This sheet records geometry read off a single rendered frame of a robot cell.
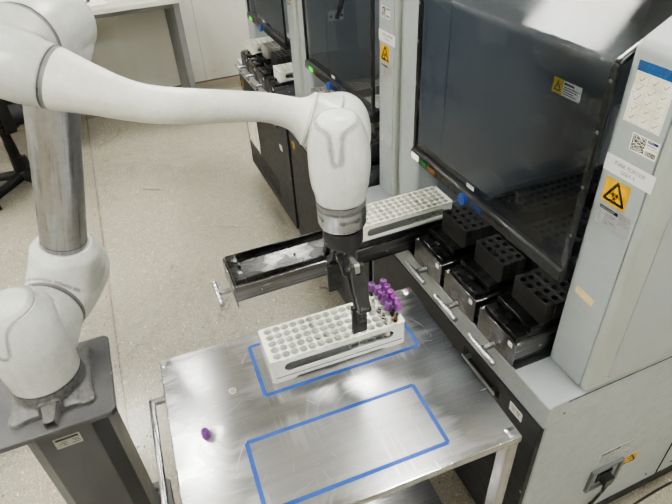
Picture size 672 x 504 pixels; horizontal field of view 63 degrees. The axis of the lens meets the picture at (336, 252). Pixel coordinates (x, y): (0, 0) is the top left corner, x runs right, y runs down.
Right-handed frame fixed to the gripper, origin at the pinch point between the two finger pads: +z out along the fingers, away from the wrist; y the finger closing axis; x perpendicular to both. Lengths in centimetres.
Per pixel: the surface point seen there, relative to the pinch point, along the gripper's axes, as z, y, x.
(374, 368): 10.9, 9.0, 2.1
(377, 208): 7.1, -40.6, 25.1
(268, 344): 4.9, -0.6, -17.2
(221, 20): 37, -389, 44
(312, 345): 5.5, 2.8, -8.9
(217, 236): 92, -172, -11
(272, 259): 12.5, -37.3, -7.2
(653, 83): -46, 20, 43
